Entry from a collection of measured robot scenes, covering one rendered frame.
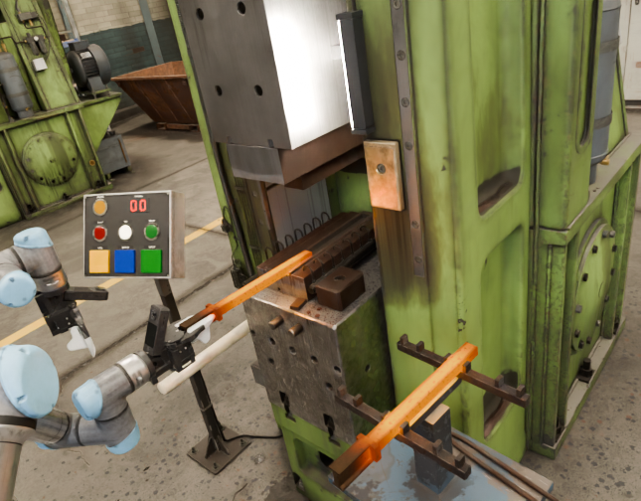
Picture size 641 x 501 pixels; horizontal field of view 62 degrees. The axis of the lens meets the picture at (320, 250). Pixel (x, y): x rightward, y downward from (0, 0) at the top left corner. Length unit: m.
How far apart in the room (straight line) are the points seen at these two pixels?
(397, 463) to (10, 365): 0.85
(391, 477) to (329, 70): 0.98
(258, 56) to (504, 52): 0.63
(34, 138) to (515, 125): 5.17
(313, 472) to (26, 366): 1.33
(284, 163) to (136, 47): 9.42
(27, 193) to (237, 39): 4.98
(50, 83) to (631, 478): 5.72
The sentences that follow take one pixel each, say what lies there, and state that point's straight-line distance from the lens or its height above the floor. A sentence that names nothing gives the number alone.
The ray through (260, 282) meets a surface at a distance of 1.44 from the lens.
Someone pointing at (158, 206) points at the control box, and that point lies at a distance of 1.77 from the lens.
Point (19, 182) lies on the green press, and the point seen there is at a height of 0.38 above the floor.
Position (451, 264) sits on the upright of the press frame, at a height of 1.05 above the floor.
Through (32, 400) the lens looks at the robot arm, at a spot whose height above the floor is 1.22.
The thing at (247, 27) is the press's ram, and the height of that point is 1.64.
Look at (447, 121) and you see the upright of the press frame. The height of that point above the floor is 1.40.
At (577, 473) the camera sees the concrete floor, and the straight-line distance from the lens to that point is 2.27.
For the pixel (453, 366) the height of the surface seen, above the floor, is 0.96.
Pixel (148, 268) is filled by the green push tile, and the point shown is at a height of 0.99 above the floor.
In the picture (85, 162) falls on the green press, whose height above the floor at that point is 0.36.
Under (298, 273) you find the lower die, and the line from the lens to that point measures 1.50.
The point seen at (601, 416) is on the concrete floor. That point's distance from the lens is 2.49.
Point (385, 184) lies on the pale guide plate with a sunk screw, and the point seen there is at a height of 1.25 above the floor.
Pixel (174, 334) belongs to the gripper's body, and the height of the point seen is 1.03.
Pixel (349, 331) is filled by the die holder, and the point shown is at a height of 0.87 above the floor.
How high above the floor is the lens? 1.72
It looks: 27 degrees down
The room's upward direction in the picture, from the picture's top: 10 degrees counter-clockwise
